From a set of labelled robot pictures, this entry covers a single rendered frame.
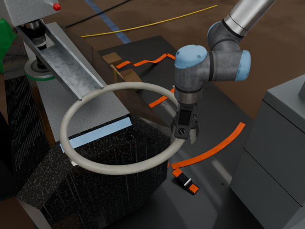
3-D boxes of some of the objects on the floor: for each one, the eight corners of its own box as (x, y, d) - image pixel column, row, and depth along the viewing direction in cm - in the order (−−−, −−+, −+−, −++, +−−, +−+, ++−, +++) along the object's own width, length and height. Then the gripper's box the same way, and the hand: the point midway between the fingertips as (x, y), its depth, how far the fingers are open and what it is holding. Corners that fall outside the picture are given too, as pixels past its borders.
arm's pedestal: (270, 155, 198) (322, 57, 138) (330, 212, 167) (430, 117, 107) (217, 184, 181) (249, 86, 121) (273, 253, 150) (353, 167, 90)
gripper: (207, 90, 90) (202, 133, 104) (173, 85, 93) (172, 128, 107) (204, 106, 84) (199, 150, 98) (167, 100, 87) (167, 144, 101)
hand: (184, 141), depth 100 cm, fingers closed on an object, 5 cm apart
